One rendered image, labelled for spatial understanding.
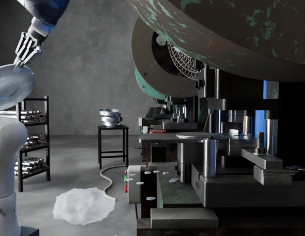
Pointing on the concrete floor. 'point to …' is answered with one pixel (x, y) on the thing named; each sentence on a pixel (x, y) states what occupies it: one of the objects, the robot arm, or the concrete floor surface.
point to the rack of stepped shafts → (31, 141)
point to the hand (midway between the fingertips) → (18, 65)
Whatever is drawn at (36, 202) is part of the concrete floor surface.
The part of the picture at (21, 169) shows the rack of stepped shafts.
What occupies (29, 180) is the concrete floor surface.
